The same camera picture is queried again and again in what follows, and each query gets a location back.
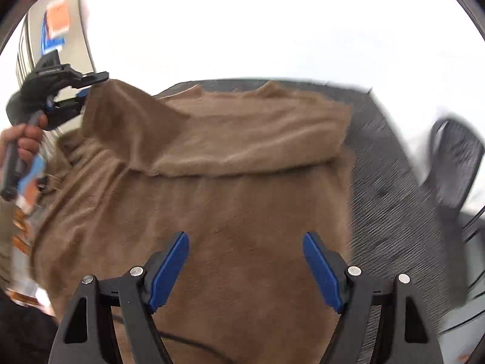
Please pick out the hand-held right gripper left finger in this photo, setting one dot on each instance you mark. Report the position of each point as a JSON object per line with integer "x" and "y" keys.
{"x": 170, "y": 269}

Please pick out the black mesh chair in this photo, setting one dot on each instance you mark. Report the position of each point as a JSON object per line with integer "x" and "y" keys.
{"x": 451, "y": 159}

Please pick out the brown fleece sweater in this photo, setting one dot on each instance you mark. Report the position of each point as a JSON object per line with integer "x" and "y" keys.
{"x": 227, "y": 204}

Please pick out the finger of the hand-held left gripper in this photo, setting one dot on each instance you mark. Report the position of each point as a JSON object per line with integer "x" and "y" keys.
{"x": 93, "y": 77}
{"x": 68, "y": 112}

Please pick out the blue tissue pack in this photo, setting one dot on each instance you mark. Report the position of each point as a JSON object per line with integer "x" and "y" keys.
{"x": 47, "y": 43}

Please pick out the black dotted tablecloth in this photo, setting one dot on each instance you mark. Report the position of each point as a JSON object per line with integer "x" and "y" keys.
{"x": 390, "y": 216}

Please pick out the person's left hand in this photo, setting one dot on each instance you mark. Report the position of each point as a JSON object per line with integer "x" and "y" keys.
{"x": 28, "y": 144}

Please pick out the grey cabinet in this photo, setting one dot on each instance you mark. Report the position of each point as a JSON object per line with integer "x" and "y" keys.
{"x": 77, "y": 38}

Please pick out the orange tissue pack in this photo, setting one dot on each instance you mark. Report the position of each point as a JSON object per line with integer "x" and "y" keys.
{"x": 58, "y": 19}

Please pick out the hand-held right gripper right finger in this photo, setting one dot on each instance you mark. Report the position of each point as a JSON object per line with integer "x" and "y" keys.
{"x": 322, "y": 269}

